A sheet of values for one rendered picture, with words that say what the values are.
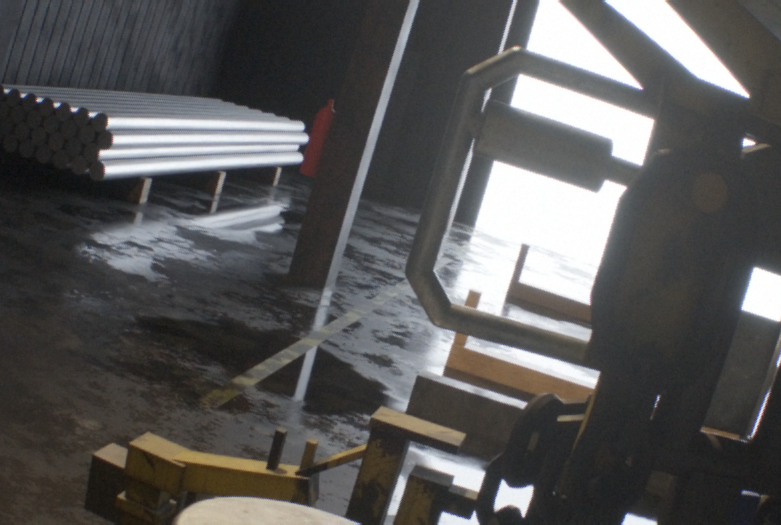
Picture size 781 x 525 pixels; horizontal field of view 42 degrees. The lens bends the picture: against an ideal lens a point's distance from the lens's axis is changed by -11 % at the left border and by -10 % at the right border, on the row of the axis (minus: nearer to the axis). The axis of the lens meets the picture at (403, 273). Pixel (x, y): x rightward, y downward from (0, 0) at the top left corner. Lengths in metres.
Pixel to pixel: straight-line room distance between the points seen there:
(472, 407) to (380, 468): 4.29
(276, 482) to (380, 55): 6.81
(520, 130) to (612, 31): 0.08
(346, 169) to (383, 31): 1.08
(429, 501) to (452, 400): 4.30
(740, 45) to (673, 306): 0.21
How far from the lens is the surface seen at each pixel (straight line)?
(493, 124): 0.62
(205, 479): 1.69
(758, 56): 0.45
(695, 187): 0.56
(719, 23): 0.44
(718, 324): 0.59
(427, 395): 5.91
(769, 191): 0.60
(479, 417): 5.89
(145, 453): 1.71
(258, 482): 1.66
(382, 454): 1.60
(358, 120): 8.31
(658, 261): 0.60
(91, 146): 9.18
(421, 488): 1.60
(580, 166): 0.63
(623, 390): 0.60
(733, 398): 0.66
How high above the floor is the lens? 1.62
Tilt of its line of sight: 9 degrees down
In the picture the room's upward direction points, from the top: 16 degrees clockwise
